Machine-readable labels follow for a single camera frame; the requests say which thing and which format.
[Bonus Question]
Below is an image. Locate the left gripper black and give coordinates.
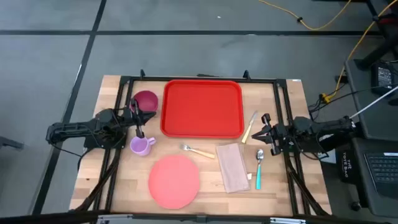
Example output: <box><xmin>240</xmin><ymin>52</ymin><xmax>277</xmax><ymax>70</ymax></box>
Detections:
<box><xmin>123</xmin><ymin>98</ymin><xmax>157</xmax><ymax>139</ymax></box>

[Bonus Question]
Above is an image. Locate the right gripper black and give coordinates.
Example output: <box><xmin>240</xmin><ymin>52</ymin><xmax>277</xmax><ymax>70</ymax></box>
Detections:
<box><xmin>251</xmin><ymin>113</ymin><xmax>293</xmax><ymax>156</ymax></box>

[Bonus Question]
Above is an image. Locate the magenta plastic bowl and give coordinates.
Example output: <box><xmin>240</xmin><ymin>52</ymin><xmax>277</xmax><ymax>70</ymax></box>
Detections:
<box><xmin>129</xmin><ymin>90</ymin><xmax>159</xmax><ymax>113</ymax></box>

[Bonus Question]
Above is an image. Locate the knife with cream handle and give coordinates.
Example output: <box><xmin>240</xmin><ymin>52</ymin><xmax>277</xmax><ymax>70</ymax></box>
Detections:
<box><xmin>241</xmin><ymin>111</ymin><xmax>259</xmax><ymax>144</ymax></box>

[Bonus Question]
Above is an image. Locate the lilac plastic mug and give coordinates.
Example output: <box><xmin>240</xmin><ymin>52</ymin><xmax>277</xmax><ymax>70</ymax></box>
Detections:
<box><xmin>129</xmin><ymin>136</ymin><xmax>157</xmax><ymax>157</ymax></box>

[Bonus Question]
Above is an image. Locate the spoon with teal handle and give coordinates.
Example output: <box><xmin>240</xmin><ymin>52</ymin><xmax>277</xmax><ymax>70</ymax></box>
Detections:
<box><xmin>255</xmin><ymin>149</ymin><xmax>265</xmax><ymax>190</ymax></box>

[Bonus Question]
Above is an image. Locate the beige cloth napkin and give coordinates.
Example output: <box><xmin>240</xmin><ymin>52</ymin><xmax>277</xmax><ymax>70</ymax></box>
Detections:
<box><xmin>216</xmin><ymin>142</ymin><xmax>252</xmax><ymax>194</ymax></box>

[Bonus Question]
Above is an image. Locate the fork with cream handle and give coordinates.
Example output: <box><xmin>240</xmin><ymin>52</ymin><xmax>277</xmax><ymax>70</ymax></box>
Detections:
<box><xmin>179</xmin><ymin>143</ymin><xmax>216</xmax><ymax>160</ymax></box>

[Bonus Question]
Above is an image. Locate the pink plastic plate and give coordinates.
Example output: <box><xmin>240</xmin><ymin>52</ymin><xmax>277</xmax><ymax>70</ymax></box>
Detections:
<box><xmin>147</xmin><ymin>154</ymin><xmax>201</xmax><ymax>210</ymax></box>

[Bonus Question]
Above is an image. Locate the red plastic tray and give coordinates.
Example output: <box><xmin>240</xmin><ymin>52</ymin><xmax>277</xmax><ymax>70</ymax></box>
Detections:
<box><xmin>160</xmin><ymin>79</ymin><xmax>246</xmax><ymax>139</ymax></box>

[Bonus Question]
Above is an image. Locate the black tote bag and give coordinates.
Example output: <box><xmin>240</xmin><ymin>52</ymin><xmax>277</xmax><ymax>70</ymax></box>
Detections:
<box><xmin>336</xmin><ymin>148</ymin><xmax>357</xmax><ymax>184</ymax></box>

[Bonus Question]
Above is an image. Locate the grey side desk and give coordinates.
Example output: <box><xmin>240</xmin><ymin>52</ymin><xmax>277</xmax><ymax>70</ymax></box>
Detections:
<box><xmin>344</xmin><ymin>58</ymin><xmax>398</xmax><ymax>218</ymax></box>

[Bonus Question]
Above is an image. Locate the white rod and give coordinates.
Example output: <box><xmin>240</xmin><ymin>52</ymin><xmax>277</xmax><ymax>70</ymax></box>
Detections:
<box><xmin>348</xmin><ymin>92</ymin><xmax>398</xmax><ymax>119</ymax></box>

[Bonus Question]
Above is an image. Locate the black laptop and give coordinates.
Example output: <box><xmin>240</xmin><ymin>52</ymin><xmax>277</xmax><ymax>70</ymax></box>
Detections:
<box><xmin>363</xmin><ymin>151</ymin><xmax>398</xmax><ymax>200</ymax></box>

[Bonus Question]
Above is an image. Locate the black power supply box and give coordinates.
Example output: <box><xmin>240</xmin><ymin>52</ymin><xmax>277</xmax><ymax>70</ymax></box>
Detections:
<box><xmin>371</xmin><ymin>61</ymin><xmax>395</xmax><ymax>96</ymax></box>

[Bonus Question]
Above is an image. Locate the dark grey furniture foot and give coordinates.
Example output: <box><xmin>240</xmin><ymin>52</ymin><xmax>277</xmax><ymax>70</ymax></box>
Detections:
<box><xmin>0</xmin><ymin>136</ymin><xmax>25</xmax><ymax>151</ymax></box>

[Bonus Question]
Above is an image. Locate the black metal table frame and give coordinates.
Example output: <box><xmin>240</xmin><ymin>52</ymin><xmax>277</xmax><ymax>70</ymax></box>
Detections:
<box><xmin>70</xmin><ymin>68</ymin><xmax>332</xmax><ymax>224</ymax></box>

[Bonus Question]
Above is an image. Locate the silver metal bracket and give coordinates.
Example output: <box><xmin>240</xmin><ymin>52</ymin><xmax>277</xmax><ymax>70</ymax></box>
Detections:
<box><xmin>270</xmin><ymin>217</ymin><xmax>307</xmax><ymax>224</ymax></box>
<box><xmin>98</xmin><ymin>213</ymin><xmax>134</xmax><ymax>224</ymax></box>

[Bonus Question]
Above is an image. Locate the black power cable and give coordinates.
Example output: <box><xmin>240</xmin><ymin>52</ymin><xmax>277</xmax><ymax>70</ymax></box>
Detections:
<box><xmin>307</xmin><ymin>82</ymin><xmax>398</xmax><ymax>113</ymax></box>

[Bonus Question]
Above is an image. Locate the yellow cable with black clip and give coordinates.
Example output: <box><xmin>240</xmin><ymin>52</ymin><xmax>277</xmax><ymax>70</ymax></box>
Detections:
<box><xmin>257</xmin><ymin>0</ymin><xmax>353</xmax><ymax>31</ymax></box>

